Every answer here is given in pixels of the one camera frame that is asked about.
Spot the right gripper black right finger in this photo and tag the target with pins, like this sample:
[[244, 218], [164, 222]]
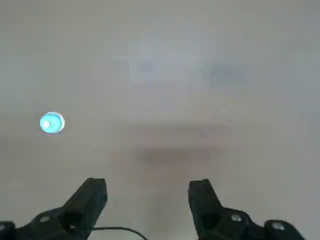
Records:
[[207, 207]]

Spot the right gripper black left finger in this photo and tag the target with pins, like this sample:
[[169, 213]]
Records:
[[82, 207]]

